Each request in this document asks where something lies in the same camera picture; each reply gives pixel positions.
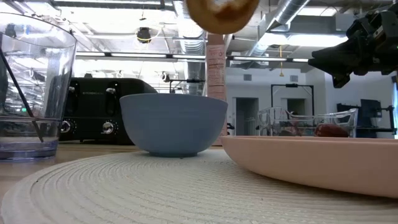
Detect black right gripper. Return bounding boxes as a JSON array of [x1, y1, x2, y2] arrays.
[[307, 10, 398, 90]]

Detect red apple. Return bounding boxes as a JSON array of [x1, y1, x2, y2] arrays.
[[313, 123, 350, 138]]

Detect pink cereal box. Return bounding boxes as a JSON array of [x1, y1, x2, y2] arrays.
[[205, 33, 228, 147]]

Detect toasted bagel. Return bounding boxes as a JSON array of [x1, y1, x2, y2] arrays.
[[185, 0, 261, 35]]

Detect clear plastic cup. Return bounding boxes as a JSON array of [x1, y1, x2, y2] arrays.
[[0, 12, 78, 161]]

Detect black metal stand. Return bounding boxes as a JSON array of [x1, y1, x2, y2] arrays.
[[169, 78, 206, 94], [270, 83, 315, 110]]

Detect blue black machine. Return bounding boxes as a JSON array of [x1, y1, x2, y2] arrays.
[[336, 98, 397, 139]]

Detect clear plastic container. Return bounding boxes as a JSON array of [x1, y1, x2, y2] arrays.
[[257, 106, 359, 138]]

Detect pink plate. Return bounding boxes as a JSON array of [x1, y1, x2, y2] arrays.
[[220, 135, 398, 199]]

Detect blue bowl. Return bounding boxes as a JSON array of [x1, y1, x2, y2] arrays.
[[119, 93, 229, 158]]

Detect long ceiling light bar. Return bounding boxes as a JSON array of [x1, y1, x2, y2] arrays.
[[75, 50, 309, 63]]

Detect large white plate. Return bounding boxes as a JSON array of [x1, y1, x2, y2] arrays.
[[0, 149, 398, 224]]

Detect black four-slot toaster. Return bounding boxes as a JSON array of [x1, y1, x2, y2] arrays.
[[58, 77, 158, 146]]

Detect yellow hanging cord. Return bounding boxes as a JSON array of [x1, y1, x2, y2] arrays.
[[279, 45, 285, 78]]

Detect silver ventilation duct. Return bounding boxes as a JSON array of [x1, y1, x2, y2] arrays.
[[177, 0, 207, 94], [245, 0, 312, 68]]

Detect black ceiling camera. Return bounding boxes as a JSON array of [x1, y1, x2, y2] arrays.
[[136, 27, 153, 44]]

